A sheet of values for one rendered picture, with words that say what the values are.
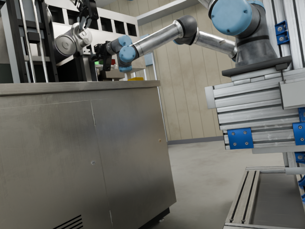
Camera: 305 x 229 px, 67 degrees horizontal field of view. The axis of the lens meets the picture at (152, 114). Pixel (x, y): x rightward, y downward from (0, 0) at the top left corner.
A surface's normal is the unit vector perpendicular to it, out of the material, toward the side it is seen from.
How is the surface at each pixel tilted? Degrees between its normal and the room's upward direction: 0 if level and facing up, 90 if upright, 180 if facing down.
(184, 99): 90
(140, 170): 90
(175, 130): 90
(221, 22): 95
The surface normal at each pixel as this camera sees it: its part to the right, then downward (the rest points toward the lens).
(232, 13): -0.58, 0.22
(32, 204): 0.73, -0.11
